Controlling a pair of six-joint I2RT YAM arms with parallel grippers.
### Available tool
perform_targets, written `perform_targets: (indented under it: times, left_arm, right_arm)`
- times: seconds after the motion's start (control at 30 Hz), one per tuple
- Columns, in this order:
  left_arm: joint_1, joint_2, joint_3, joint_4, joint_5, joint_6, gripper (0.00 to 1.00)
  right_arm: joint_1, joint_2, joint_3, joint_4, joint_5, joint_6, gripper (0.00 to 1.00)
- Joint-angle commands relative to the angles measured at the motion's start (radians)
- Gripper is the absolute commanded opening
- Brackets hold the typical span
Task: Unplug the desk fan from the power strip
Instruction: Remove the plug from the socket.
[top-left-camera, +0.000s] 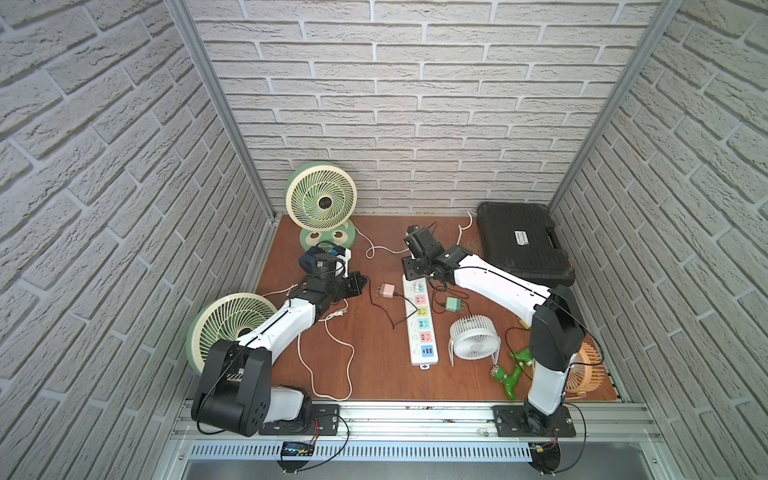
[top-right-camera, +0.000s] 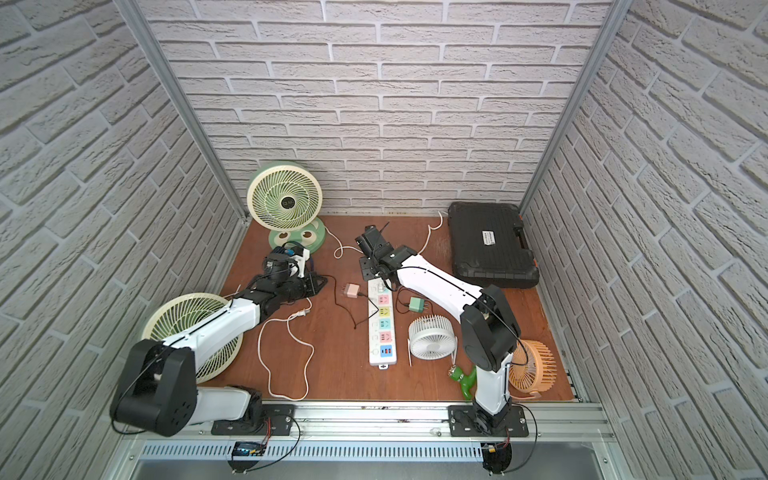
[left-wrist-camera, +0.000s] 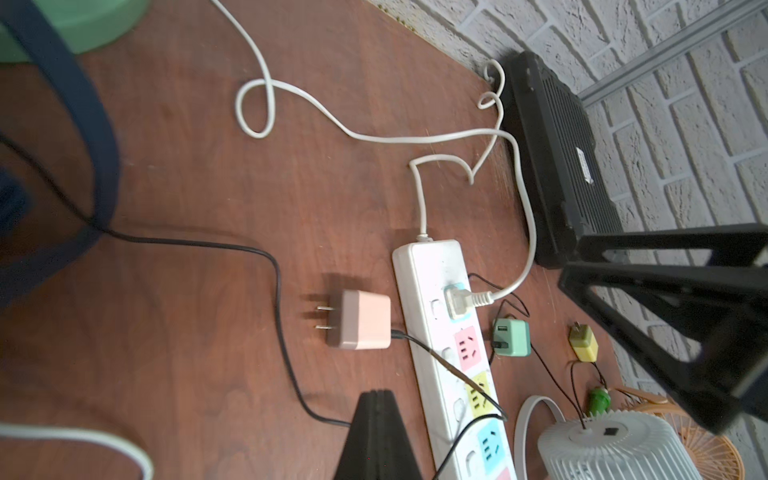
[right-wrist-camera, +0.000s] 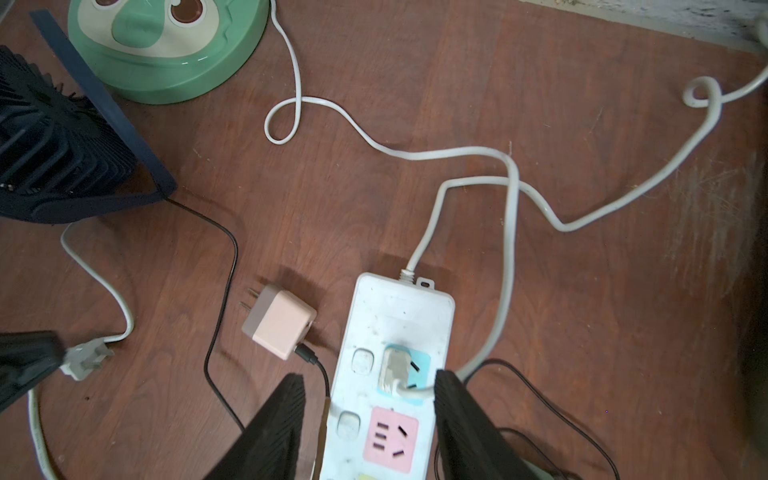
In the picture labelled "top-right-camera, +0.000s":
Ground green fan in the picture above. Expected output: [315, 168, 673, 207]
[141, 293, 243, 384]
[246, 161, 327, 253]

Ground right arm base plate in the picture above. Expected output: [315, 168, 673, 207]
[447, 403, 529, 438]

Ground white power strip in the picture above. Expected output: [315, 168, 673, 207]
[367, 278, 397, 370]

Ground white power cable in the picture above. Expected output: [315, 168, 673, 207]
[256, 298, 317, 402]

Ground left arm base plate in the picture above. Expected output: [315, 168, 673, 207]
[211, 403, 296, 437]

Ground green fan at back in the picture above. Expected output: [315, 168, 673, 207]
[246, 161, 327, 253]

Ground white small desk fan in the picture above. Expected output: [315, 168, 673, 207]
[408, 315, 458, 364]

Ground aluminium front rail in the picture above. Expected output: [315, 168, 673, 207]
[122, 398, 619, 445]

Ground orange small fan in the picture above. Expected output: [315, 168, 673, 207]
[508, 340, 557, 400]

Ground black tool case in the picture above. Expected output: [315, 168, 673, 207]
[448, 201, 540, 289]

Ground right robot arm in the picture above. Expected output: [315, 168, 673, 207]
[356, 225, 520, 426]

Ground green fan at left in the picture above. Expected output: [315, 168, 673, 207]
[141, 293, 243, 384]

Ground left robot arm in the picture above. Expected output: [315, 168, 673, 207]
[109, 242, 327, 437]

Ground green USB charger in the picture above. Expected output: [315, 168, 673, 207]
[408, 297, 425, 313]

